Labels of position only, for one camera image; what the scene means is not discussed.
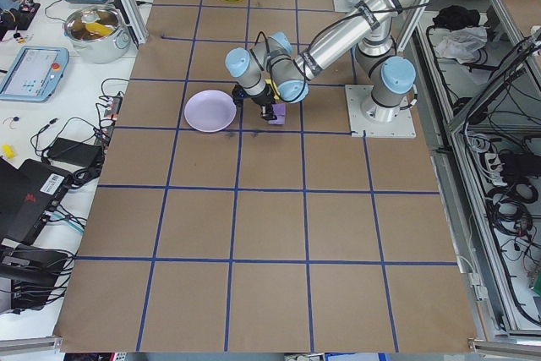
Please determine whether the purple foam block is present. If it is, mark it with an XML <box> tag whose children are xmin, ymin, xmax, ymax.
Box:
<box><xmin>268</xmin><ymin>102</ymin><xmax>287</xmax><ymax>127</ymax></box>

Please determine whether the purple plate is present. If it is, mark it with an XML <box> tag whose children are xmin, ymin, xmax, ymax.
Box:
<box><xmin>183</xmin><ymin>89</ymin><xmax>237</xmax><ymax>134</ymax></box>

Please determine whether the black hub with red plugs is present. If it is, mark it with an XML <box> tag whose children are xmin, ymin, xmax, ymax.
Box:
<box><xmin>97</xmin><ymin>94</ymin><xmax>124</xmax><ymax>125</ymax></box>

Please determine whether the steel cooking pot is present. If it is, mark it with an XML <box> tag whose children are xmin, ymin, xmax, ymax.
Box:
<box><xmin>63</xmin><ymin>4</ymin><xmax>130</xmax><ymax>65</ymax></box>

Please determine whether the black power adapter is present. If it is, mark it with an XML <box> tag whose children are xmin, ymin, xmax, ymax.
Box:
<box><xmin>44</xmin><ymin>136</ymin><xmax>102</xmax><ymax>166</ymax></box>

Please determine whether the glass pot lid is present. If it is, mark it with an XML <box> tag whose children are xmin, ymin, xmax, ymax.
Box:
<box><xmin>63</xmin><ymin>4</ymin><xmax>123</xmax><ymax>41</ymax></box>

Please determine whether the white crumpled cloth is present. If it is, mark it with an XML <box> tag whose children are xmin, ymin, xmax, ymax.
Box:
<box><xmin>434</xmin><ymin>25</ymin><xmax>491</xmax><ymax>64</ymax></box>

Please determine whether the black cloth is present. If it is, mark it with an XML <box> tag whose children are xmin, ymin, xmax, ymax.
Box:
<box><xmin>431</xmin><ymin>4</ymin><xmax>483</xmax><ymax>30</ymax></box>

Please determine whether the white power strip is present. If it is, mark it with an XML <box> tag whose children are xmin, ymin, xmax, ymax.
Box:
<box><xmin>481</xmin><ymin>151</ymin><xmax>506</xmax><ymax>187</ymax></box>

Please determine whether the black laptop with red logo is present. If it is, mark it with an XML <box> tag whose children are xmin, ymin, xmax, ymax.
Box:
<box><xmin>0</xmin><ymin>157</ymin><xmax>73</xmax><ymax>246</ymax></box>

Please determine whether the small black circuit board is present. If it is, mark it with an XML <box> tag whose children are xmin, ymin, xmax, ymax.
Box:
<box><xmin>12</xmin><ymin>0</ymin><xmax>41</xmax><ymax>26</ymax></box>

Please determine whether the black computer box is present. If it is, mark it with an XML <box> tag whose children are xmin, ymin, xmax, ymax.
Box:
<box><xmin>0</xmin><ymin>244</ymin><xmax>71</xmax><ymax>315</ymax></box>

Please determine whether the aluminium extrusion bar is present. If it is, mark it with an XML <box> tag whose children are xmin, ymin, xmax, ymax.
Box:
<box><xmin>0</xmin><ymin>335</ymin><xmax>64</xmax><ymax>356</ymax></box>
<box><xmin>467</xmin><ymin>333</ymin><xmax>541</xmax><ymax>356</ymax></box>

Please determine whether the black strap with white print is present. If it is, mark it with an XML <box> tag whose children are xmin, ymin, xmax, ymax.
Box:
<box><xmin>357</xmin><ymin>1</ymin><xmax>380</xmax><ymax>30</ymax></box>

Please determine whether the aluminium extrusion post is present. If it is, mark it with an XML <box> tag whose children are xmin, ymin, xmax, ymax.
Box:
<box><xmin>95</xmin><ymin>0</ymin><xmax>149</xmax><ymax>45</ymax></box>

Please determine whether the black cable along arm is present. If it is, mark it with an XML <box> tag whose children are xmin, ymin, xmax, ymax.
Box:
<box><xmin>255</xmin><ymin>0</ymin><xmax>447</xmax><ymax>73</ymax></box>

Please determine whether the metal V-shaped frame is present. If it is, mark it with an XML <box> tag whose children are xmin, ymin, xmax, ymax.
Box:
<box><xmin>396</xmin><ymin>0</ymin><xmax>541</xmax><ymax>341</ymax></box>

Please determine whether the black cable bundle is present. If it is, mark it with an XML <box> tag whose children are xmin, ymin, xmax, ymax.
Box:
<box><xmin>484</xmin><ymin>183</ymin><xmax>536</xmax><ymax>235</ymax></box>

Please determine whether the small metal bracket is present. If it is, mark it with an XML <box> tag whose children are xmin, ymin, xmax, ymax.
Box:
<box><xmin>467</xmin><ymin>271</ymin><xmax>487</xmax><ymax>301</ymax></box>

